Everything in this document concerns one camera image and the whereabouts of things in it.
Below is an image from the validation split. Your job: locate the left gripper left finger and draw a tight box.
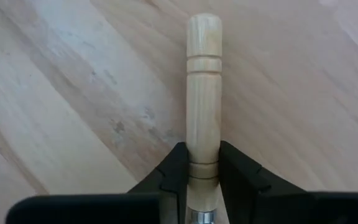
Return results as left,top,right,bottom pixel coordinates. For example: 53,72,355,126
127,142,190,224

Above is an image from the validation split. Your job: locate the wood-handled hand rake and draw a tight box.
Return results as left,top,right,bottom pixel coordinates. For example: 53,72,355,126
185,12,223,224

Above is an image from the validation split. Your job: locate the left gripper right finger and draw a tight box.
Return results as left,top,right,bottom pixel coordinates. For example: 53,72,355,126
218,140,309,224

